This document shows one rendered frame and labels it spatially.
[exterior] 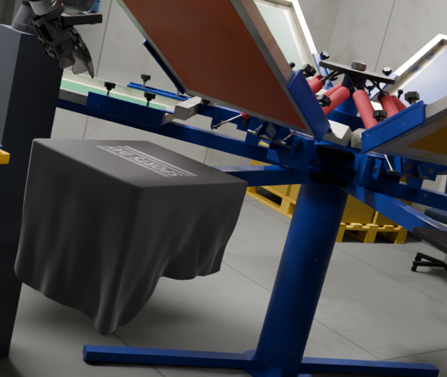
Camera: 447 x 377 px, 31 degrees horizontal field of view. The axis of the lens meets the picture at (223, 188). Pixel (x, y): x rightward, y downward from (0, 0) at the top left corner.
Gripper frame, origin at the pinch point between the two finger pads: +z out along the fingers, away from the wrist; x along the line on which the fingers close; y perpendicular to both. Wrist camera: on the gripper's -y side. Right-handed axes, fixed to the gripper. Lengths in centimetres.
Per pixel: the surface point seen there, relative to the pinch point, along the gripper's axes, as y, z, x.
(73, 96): -24, 49, -79
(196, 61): -41, 27, -13
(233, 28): -36.4, 5.4, 18.4
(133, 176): 8.0, 25.2, 16.0
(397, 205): -70, 94, 31
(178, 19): -34.7, 6.2, -4.6
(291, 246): -56, 130, -19
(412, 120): -63, 45, 52
